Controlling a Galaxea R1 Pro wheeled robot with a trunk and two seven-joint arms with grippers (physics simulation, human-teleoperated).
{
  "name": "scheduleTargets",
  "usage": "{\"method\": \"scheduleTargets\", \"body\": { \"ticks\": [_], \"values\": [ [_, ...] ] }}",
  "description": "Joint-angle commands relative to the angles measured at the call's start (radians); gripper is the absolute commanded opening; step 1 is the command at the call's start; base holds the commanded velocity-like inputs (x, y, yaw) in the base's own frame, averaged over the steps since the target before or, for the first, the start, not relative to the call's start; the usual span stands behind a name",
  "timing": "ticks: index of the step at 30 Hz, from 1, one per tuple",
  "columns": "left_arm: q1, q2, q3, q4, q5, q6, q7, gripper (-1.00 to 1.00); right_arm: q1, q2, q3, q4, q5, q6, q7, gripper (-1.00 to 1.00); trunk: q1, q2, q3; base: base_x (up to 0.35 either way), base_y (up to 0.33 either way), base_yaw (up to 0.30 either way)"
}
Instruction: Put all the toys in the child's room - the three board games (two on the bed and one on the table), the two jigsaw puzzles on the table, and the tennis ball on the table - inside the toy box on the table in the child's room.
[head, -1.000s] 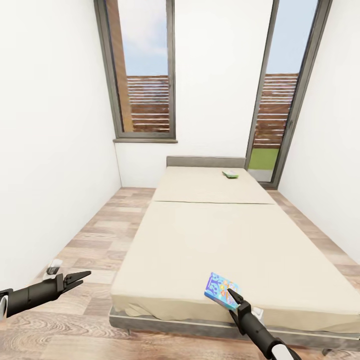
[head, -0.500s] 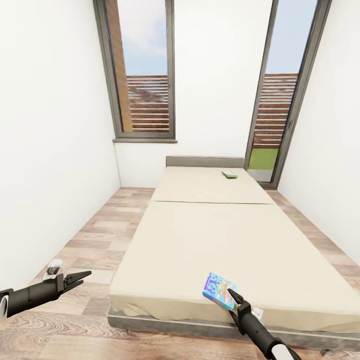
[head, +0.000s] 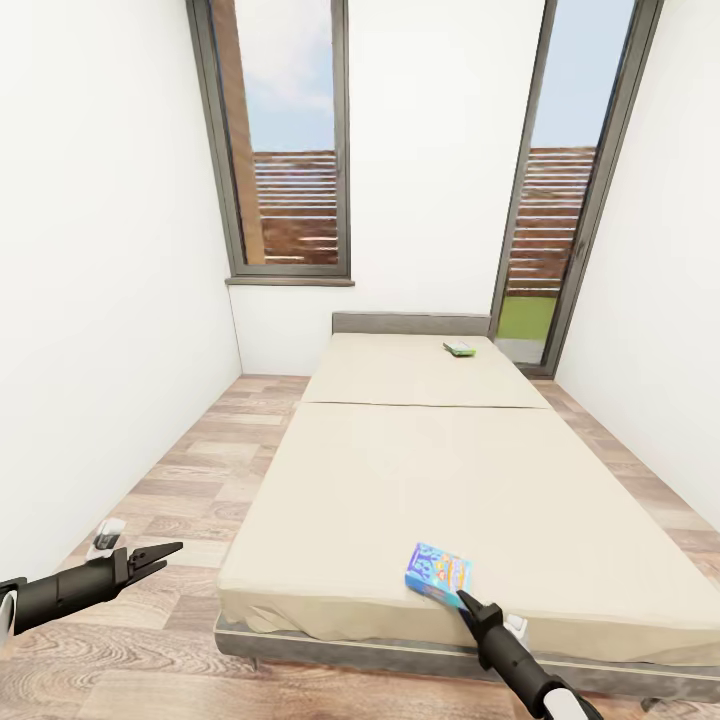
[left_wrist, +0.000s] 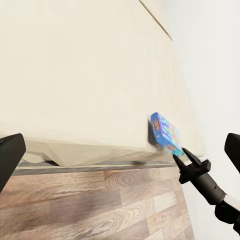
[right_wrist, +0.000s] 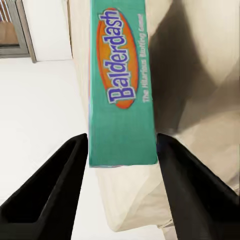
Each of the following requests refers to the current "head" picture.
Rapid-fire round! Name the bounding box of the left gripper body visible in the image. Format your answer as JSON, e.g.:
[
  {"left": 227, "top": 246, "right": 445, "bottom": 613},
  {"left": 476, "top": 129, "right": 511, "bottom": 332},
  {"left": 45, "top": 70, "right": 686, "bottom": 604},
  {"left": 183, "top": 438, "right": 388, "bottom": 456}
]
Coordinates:
[{"left": 54, "top": 547, "right": 129, "bottom": 620}]

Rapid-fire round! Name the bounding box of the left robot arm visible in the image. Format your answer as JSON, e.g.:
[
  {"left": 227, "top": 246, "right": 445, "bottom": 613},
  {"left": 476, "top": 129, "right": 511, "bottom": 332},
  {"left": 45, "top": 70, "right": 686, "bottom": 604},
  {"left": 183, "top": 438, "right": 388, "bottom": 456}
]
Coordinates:
[{"left": 0, "top": 517, "right": 184, "bottom": 654}]

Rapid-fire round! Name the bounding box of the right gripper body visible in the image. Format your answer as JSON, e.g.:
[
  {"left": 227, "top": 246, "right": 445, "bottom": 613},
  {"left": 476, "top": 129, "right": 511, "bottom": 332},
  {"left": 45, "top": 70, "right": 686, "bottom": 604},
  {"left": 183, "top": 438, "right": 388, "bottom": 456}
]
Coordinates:
[{"left": 476, "top": 603, "right": 531, "bottom": 689}]

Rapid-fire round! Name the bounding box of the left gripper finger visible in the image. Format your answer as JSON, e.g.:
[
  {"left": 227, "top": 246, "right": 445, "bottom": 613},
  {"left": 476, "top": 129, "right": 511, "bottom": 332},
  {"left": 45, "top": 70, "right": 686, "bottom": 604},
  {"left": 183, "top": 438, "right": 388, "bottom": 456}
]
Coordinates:
[
  {"left": 124, "top": 560, "right": 167, "bottom": 589},
  {"left": 128, "top": 542, "right": 184, "bottom": 580}
]

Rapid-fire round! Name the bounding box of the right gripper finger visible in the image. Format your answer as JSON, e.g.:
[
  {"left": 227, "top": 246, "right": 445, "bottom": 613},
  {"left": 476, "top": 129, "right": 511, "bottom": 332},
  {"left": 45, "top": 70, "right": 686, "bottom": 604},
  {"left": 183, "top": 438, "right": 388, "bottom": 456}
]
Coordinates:
[
  {"left": 457, "top": 590, "right": 487, "bottom": 619},
  {"left": 458, "top": 607, "right": 477, "bottom": 639}
]

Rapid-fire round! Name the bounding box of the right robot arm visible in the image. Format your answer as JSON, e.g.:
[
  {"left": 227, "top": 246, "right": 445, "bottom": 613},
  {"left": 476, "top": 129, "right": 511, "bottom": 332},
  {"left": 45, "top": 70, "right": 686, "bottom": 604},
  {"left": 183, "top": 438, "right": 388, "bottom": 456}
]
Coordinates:
[{"left": 457, "top": 590, "right": 605, "bottom": 720}]

